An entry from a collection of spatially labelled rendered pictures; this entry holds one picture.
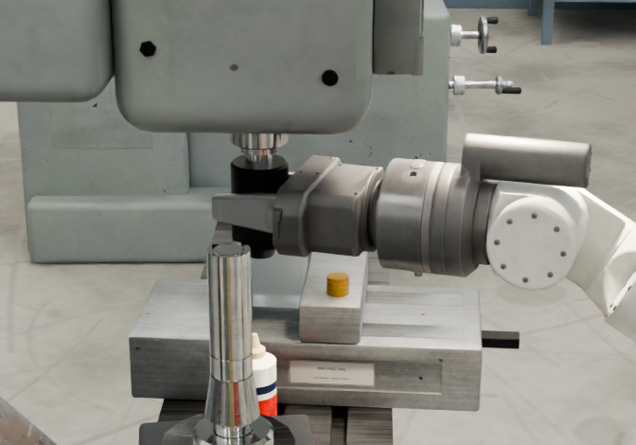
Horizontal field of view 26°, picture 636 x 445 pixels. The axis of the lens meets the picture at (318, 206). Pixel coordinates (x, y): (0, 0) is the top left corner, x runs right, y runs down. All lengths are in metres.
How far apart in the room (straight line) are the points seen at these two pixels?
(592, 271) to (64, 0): 0.46
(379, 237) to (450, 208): 0.06
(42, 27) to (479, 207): 0.35
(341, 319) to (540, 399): 2.14
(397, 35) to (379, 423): 0.45
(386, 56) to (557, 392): 2.48
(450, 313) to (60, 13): 0.61
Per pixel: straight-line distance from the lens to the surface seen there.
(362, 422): 1.36
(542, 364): 3.63
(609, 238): 1.11
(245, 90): 0.99
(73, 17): 0.98
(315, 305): 1.34
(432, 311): 1.43
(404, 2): 1.06
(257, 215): 1.10
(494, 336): 1.42
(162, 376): 1.40
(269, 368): 1.28
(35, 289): 4.09
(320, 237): 1.07
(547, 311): 3.92
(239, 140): 1.09
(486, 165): 1.05
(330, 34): 0.98
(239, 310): 0.76
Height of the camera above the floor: 1.61
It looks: 20 degrees down
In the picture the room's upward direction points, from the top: straight up
